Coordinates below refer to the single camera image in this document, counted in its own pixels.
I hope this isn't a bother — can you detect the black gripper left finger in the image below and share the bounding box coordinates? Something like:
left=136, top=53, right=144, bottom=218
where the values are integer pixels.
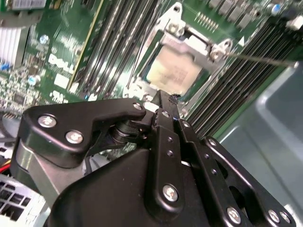
left=10, top=89, right=187, bottom=218

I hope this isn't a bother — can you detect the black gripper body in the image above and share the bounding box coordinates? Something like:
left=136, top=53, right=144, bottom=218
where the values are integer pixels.
left=47, top=148, right=223, bottom=227

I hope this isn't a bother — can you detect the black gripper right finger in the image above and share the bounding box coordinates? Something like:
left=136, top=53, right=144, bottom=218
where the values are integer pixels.
left=170, top=93, right=298, bottom=227

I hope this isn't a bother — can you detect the silver CPU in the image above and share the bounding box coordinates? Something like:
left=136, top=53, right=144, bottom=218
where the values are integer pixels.
left=141, top=44, right=205, bottom=94

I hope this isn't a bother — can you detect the metal socket cover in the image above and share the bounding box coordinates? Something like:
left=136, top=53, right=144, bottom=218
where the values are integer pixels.
left=125, top=33, right=218, bottom=105

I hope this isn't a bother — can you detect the wire locking lever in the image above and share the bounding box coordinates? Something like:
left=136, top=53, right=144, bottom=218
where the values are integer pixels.
left=223, top=52, right=298, bottom=67

